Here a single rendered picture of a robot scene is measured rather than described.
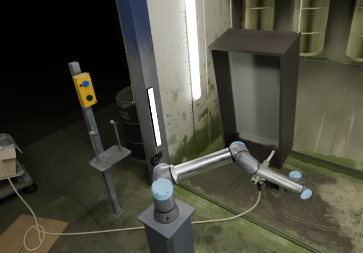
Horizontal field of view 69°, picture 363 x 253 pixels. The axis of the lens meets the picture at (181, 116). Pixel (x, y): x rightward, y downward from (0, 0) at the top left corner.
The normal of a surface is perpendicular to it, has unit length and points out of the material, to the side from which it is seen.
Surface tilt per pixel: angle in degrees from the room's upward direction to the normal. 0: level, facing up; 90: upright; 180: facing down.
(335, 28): 90
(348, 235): 0
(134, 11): 90
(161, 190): 5
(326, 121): 57
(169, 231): 0
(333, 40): 90
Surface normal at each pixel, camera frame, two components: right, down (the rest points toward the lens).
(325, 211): -0.09, -0.87
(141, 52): 0.78, 0.23
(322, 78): -0.57, -0.11
